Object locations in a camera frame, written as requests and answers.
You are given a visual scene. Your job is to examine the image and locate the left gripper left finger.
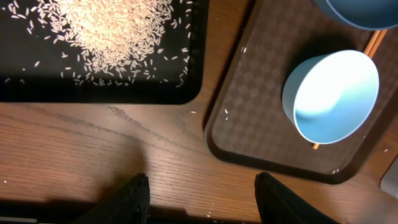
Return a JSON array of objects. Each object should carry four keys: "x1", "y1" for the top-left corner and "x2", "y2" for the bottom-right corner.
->
[{"x1": 71, "y1": 173, "x2": 150, "y2": 224}]

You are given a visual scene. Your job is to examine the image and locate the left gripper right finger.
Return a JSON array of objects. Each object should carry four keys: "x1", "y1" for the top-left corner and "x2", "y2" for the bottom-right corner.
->
[{"x1": 254, "y1": 172, "x2": 338, "y2": 224}]

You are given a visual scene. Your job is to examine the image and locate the light blue small bowl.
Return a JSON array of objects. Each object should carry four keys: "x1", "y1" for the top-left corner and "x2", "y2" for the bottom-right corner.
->
[{"x1": 282, "y1": 50, "x2": 379, "y2": 144}]

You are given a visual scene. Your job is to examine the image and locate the pile of rice grains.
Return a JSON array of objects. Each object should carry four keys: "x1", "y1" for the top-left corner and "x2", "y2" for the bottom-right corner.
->
[{"x1": 1, "y1": 0, "x2": 195, "y2": 88}]

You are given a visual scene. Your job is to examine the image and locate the grey dishwasher rack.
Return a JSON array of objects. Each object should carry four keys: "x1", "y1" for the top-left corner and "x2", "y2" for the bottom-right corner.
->
[{"x1": 380, "y1": 157, "x2": 398, "y2": 198}]

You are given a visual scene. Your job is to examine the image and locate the left wooden chopstick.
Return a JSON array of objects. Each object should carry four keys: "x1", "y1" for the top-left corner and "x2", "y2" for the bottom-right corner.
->
[{"x1": 296, "y1": 30, "x2": 386, "y2": 149}]

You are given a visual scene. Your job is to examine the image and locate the wooden chopstick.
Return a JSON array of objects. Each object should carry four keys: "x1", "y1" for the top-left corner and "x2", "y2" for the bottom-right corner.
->
[
  {"x1": 296, "y1": 30, "x2": 386, "y2": 149},
  {"x1": 368, "y1": 29, "x2": 387, "y2": 58}
]

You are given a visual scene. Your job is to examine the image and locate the brown serving tray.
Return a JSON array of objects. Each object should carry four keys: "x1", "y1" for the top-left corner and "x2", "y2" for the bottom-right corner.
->
[{"x1": 205, "y1": 0, "x2": 397, "y2": 184}]

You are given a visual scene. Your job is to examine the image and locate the black tray bin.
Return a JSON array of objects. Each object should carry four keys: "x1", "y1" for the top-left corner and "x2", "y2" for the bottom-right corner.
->
[{"x1": 1, "y1": 0, "x2": 209, "y2": 105}]

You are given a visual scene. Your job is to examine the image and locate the right wooden chopstick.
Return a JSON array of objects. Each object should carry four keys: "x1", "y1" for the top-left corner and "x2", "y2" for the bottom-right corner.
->
[{"x1": 368, "y1": 29, "x2": 387, "y2": 58}]

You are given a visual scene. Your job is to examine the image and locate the dark blue plate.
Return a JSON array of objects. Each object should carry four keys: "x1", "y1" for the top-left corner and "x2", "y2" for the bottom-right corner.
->
[{"x1": 314, "y1": 0, "x2": 397, "y2": 30}]

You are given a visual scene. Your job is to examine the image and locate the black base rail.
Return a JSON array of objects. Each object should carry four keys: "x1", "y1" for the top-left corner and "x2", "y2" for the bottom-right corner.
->
[{"x1": 1, "y1": 200, "x2": 250, "y2": 224}]

